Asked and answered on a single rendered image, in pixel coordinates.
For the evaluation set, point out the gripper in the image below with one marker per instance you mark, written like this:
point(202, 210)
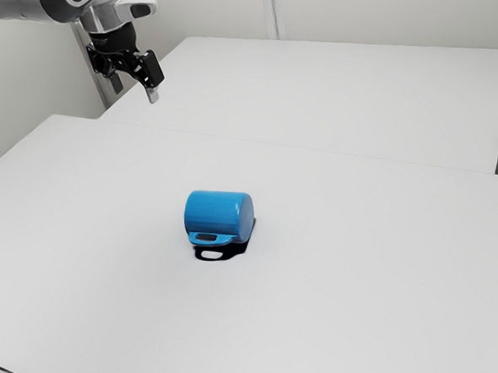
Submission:
point(114, 39)

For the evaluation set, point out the blue mug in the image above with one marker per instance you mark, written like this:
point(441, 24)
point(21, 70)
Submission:
point(217, 217)

